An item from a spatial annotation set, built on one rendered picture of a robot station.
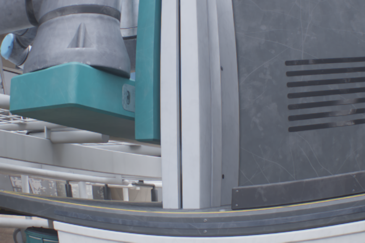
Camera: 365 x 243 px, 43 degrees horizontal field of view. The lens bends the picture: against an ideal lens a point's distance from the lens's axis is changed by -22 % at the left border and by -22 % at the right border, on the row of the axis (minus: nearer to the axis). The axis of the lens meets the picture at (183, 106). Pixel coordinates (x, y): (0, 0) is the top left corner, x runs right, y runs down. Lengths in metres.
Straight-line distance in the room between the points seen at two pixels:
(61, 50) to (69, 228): 0.26
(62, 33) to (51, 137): 0.46
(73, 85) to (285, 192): 0.30
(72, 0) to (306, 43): 0.36
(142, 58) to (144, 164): 0.71
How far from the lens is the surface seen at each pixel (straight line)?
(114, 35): 0.80
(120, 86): 0.81
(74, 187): 7.54
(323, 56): 0.63
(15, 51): 1.81
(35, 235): 0.82
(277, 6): 0.66
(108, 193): 1.74
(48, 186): 10.12
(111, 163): 1.39
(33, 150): 1.15
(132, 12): 1.42
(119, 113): 0.80
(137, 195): 10.62
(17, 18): 0.88
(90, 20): 0.79
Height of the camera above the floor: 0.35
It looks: 9 degrees up
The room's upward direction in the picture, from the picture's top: 1 degrees counter-clockwise
